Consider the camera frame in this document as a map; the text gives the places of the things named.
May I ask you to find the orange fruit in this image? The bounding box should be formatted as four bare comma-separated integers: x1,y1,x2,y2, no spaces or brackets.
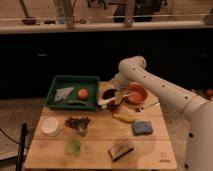
77,88,89,100

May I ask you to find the black stand pole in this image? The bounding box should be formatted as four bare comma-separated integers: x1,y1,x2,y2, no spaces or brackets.
15,123,28,171

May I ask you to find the dark red background bowl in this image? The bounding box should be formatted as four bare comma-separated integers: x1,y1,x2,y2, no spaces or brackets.
22,18,36,25

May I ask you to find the orange bowl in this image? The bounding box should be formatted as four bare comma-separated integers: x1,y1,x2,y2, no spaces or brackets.
125,84,147,105

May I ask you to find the grey folded cloth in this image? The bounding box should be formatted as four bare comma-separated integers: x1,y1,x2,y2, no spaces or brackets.
54,87,74,102

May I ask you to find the blue sponge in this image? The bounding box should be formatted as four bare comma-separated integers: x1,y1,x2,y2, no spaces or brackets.
132,121,153,135

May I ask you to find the green plastic tray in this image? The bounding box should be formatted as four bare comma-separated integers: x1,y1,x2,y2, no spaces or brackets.
45,75,99,111

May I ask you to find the green chili pepper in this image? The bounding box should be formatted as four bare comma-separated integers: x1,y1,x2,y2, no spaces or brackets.
68,100,88,106

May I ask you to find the green plastic cup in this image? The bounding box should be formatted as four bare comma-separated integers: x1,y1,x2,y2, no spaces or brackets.
65,139,81,156

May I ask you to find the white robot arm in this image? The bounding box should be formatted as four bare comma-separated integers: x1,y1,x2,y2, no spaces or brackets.
113,56,213,171

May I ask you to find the yellow banana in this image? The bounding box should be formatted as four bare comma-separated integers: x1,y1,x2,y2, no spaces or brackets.
113,114,135,123

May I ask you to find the metal spoon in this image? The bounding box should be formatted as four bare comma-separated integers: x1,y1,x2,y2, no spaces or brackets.
134,102,160,112

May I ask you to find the wooden block eraser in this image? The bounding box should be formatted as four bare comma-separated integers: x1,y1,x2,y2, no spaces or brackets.
108,139,134,162

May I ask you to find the dark brown bowl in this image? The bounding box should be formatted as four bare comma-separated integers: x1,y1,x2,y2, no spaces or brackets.
102,89,121,110

